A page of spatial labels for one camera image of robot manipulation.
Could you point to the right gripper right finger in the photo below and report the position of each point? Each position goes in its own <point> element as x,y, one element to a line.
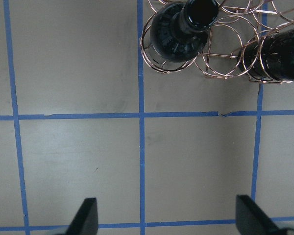
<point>251,220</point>

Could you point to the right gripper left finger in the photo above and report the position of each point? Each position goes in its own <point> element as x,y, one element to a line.
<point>85,221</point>

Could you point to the dark wine bottle far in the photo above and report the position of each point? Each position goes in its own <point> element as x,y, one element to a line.
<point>276,59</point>

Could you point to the dark wine bottle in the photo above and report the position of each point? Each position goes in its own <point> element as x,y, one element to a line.
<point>178,31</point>
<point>276,59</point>

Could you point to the dark wine bottle near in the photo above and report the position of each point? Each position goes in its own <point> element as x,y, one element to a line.
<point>178,31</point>

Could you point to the copper wire bottle basket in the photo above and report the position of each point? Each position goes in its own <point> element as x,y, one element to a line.
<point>239,23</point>

